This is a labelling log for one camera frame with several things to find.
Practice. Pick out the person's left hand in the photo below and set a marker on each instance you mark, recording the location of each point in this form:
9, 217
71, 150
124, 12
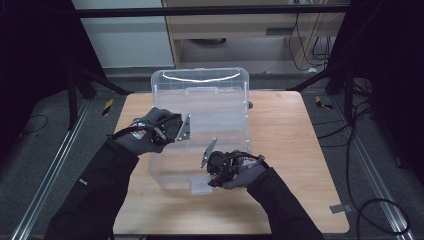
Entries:
140, 143

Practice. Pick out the white cabinet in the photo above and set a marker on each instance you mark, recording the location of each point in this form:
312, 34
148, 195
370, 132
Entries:
126, 43

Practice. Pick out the dark round table grommet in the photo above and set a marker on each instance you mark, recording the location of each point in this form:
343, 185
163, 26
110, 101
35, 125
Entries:
250, 105

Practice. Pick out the person's right hand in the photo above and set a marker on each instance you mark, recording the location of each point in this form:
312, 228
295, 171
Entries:
248, 171

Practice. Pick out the yellow black tape strip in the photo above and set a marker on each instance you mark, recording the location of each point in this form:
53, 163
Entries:
107, 106
322, 103

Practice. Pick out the dark curtain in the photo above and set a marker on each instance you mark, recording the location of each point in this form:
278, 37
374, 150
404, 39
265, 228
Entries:
396, 66
30, 60

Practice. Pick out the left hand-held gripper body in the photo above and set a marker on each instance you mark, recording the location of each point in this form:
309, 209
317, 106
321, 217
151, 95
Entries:
171, 130

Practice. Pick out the black metal stand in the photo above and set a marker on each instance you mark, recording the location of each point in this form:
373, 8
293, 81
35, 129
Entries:
71, 100
348, 96

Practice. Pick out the black horizontal frame bar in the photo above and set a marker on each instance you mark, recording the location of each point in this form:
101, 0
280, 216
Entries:
200, 11

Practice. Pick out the light wooden desk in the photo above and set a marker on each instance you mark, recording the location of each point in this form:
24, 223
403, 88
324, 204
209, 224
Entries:
233, 26

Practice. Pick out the grey tape piece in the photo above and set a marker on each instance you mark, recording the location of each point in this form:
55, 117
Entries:
340, 208

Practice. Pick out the aluminium floor rail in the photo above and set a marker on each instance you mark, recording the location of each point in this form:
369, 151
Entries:
50, 173
376, 186

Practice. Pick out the clear plastic storage box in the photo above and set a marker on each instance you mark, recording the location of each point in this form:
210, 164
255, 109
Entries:
206, 106

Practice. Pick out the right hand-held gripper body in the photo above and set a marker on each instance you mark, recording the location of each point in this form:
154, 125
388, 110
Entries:
221, 165

